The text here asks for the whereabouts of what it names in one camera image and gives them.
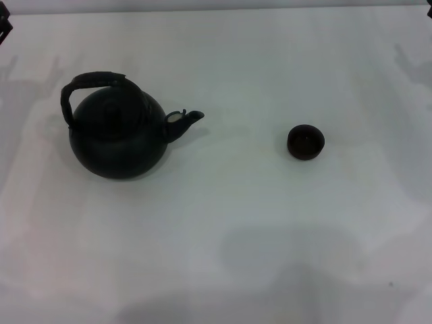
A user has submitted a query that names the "black round teapot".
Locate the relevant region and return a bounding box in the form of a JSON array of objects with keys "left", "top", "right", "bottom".
[{"left": 60, "top": 70, "right": 206, "bottom": 180}]

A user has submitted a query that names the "small dark teacup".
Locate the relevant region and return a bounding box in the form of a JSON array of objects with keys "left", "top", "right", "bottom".
[{"left": 287, "top": 124, "right": 325, "bottom": 161}]

